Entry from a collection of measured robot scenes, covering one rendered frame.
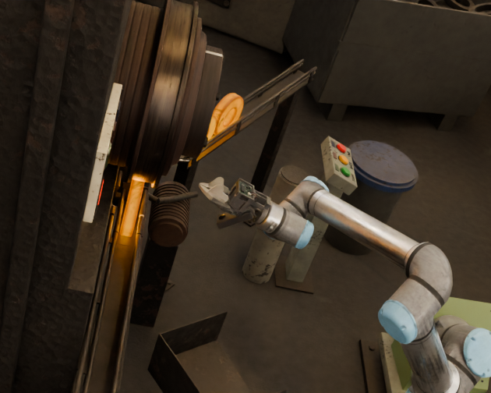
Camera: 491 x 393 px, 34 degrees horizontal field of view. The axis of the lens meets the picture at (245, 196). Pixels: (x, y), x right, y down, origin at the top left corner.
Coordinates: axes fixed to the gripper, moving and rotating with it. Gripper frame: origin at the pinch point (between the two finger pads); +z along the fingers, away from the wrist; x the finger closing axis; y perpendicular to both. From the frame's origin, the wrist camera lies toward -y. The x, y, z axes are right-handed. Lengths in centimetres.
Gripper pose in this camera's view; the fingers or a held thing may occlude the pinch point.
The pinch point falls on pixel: (201, 188)
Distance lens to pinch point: 233.8
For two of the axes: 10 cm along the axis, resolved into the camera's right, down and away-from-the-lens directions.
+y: 5.5, -6.6, -5.1
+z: -8.3, -4.4, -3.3
